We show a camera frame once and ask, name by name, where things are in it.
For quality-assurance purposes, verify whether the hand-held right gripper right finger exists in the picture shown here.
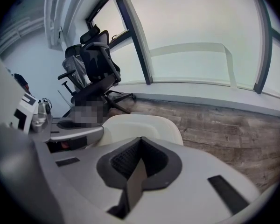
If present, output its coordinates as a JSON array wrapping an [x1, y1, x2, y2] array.
[[130, 136, 259, 224]]

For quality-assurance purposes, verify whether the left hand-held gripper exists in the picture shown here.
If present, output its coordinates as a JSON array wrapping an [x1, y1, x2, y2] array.
[[13, 92, 105, 154]]

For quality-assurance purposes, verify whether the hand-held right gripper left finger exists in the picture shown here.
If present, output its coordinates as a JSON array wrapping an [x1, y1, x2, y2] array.
[[34, 136, 142, 224]]

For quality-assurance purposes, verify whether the white plastic chair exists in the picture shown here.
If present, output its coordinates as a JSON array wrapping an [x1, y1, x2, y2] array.
[[98, 114, 184, 147]]

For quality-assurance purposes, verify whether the plastic-wrapped black office chair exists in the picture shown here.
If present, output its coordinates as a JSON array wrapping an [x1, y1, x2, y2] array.
[[57, 44, 91, 98]]

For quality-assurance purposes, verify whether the black mesh office chair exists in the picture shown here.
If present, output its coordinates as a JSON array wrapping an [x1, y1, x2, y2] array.
[[60, 24, 136, 114]]

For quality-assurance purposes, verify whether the white tape strip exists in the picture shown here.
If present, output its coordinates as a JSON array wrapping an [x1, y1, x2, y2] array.
[[148, 42, 238, 89]]

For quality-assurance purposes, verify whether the black-framed window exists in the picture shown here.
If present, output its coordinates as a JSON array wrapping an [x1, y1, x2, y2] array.
[[85, 0, 154, 85], [253, 26, 280, 102]]

